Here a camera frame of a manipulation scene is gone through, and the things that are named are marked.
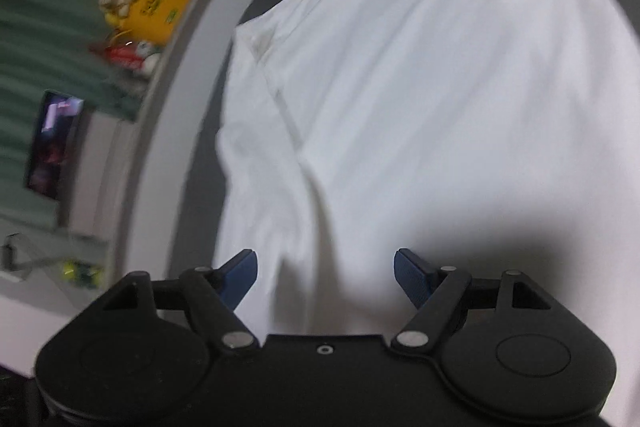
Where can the white shirt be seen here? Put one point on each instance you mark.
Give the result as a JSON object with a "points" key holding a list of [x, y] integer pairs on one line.
{"points": [[425, 82]]}

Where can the television screen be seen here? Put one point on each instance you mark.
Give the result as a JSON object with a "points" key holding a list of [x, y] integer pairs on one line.
{"points": [[52, 142]]}

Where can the red snack packet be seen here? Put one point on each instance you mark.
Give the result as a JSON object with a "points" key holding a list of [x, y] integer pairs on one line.
{"points": [[122, 55]]}

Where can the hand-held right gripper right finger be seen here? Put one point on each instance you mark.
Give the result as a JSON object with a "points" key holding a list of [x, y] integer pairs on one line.
{"points": [[412, 277]]}

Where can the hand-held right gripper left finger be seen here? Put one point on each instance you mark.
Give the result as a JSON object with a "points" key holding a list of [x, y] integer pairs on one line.
{"points": [[242, 274]]}

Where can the yellow snack bag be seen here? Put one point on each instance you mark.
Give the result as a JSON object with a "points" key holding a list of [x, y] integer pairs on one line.
{"points": [[155, 2]]}

